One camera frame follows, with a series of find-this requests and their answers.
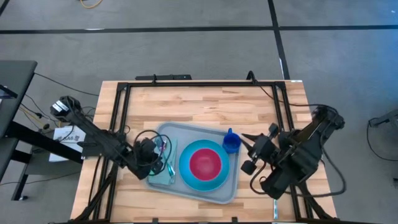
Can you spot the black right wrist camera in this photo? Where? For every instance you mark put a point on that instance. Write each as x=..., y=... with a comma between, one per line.
x=248, y=167

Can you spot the teal cloth napkin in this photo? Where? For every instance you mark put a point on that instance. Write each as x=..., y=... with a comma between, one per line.
x=161, y=181

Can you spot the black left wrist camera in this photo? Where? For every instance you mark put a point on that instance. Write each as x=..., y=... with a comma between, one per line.
x=146, y=146

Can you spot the grey plastic tray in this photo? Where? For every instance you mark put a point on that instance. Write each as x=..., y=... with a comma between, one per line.
x=192, y=132

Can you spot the magenta plastic bowl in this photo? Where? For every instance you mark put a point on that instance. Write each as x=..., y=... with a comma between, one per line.
x=205, y=165

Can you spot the black hook clip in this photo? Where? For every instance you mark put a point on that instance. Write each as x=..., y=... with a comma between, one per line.
x=154, y=79
x=251, y=72

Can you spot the black mounting bar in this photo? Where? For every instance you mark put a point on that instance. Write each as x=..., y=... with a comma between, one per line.
x=174, y=77

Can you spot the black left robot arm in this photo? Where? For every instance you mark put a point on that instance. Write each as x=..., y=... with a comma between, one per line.
x=93, y=133

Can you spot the blue plastic cup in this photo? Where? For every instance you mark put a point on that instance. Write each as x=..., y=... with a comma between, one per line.
x=231, y=143

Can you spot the cyan plastic plate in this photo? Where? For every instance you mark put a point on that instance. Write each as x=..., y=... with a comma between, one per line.
x=185, y=168

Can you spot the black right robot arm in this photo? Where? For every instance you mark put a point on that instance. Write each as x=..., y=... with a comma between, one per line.
x=295, y=161

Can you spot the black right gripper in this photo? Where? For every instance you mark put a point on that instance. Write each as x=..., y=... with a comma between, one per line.
x=264, y=146

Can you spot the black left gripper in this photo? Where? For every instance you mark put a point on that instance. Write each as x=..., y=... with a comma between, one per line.
x=143, y=165

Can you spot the grey metal stand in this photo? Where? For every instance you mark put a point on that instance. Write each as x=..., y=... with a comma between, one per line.
x=385, y=119

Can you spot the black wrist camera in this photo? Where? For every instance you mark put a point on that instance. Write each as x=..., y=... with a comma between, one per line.
x=146, y=146
x=248, y=167

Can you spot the dark grey desk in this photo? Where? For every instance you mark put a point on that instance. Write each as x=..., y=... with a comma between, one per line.
x=15, y=74

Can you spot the white printed box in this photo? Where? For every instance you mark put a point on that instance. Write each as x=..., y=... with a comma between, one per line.
x=66, y=137

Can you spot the black frame bracket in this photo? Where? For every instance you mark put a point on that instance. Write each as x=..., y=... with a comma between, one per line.
x=234, y=221
x=155, y=221

